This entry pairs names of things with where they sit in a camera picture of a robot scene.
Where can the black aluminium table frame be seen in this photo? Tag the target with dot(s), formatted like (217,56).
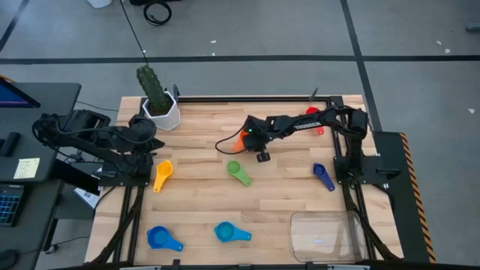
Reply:
(262,99)

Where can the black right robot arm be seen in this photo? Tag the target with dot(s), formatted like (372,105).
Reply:
(311,122)

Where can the clear plastic basket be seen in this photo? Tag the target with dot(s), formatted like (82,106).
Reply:
(326,240)

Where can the black hazard-striped platform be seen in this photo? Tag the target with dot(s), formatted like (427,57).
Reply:
(397,210)

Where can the yellow measuring cup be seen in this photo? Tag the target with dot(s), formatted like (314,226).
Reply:
(165,169)

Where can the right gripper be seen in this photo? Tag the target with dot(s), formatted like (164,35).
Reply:
(257,133)

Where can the green measuring cup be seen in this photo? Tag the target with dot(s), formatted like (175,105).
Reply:
(234,167)

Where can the backlit keyboard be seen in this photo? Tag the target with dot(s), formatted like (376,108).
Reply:
(9,206)

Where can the black computer mouse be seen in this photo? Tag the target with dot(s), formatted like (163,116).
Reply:
(6,258)

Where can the computer monitor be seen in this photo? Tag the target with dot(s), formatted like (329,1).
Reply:
(11,98)

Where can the small grey object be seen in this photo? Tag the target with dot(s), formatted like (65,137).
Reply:
(473,27)

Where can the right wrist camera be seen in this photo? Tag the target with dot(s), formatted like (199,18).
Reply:
(263,156)

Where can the yellow sticky note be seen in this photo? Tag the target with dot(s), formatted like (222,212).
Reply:
(26,168)

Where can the white round object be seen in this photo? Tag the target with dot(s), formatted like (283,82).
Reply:
(99,3)

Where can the dark blue measuring cup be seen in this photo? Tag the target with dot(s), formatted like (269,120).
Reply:
(319,170)

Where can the red measuring cup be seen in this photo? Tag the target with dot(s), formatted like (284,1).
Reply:
(312,110)

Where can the black frame bracket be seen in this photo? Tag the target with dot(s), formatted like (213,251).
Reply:
(176,93)
(313,94)

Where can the small black box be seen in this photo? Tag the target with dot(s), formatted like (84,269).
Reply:
(9,144)

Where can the green cactus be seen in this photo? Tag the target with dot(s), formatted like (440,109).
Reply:
(150,86)

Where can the black desk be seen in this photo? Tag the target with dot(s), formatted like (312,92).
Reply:
(48,123)

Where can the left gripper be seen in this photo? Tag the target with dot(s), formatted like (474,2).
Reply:
(142,127)

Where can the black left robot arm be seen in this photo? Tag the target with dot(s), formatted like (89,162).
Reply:
(93,138)

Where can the teal measuring cup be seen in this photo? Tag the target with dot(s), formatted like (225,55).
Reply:
(226,231)

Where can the royal blue measuring cup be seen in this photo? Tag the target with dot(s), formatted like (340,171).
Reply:
(159,238)

